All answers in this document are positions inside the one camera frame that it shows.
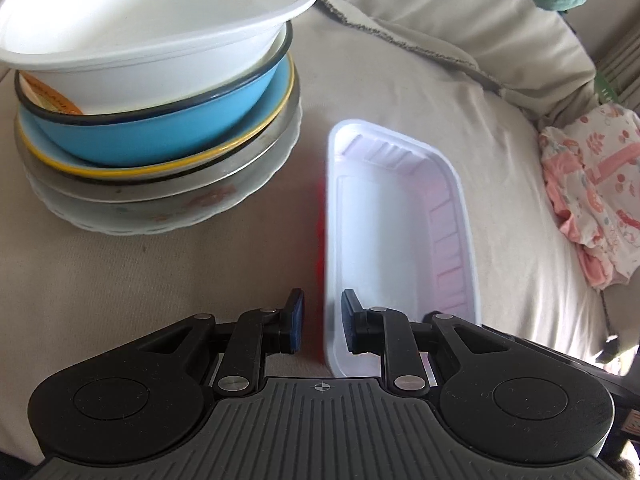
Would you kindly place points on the blue enamel bowl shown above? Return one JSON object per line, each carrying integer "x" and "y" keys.
{"x": 165, "y": 130}

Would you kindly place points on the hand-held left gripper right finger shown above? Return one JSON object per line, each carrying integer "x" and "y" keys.
{"x": 348, "y": 320}

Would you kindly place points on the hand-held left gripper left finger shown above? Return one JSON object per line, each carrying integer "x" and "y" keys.
{"x": 297, "y": 321}

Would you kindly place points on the white plastic tray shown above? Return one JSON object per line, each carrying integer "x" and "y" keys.
{"x": 395, "y": 240}

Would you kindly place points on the orange printed packet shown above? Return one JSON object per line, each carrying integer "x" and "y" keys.
{"x": 52, "y": 97}

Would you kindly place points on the yellow rimmed plate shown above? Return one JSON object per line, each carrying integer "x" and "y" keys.
{"x": 250, "y": 135}

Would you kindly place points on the pink floral cloth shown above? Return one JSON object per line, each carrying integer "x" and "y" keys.
{"x": 595, "y": 180}

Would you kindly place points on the white plastic bowl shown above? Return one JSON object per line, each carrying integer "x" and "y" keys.
{"x": 150, "y": 15}

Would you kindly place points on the stainless steel plate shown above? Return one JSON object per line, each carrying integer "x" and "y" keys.
{"x": 260, "y": 160}

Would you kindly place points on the white floral plate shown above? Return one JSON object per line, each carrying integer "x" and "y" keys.
{"x": 165, "y": 212}

